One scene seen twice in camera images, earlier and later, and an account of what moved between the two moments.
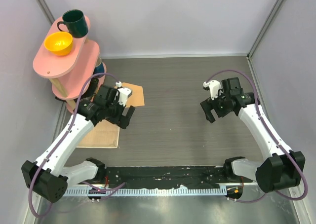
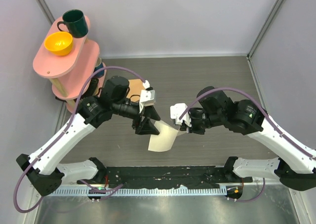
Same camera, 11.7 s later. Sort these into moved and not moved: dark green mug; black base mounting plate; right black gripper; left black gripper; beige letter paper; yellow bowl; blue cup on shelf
Moved: beige letter paper; right black gripper; left black gripper
Not moved: yellow bowl; dark green mug; black base mounting plate; blue cup on shelf
